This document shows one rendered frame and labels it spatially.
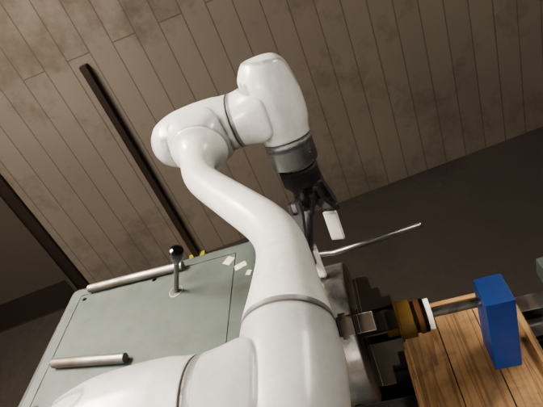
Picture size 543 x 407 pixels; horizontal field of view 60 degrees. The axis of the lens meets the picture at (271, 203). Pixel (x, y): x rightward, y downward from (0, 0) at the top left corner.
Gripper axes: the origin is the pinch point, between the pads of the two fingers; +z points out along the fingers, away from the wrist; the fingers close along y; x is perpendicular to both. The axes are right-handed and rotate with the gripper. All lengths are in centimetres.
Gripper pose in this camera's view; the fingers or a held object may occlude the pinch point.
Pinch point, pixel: (328, 252)
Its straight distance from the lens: 98.8
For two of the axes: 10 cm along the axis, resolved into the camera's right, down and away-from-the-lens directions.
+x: -8.6, 1.2, 5.0
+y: 3.9, -4.9, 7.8
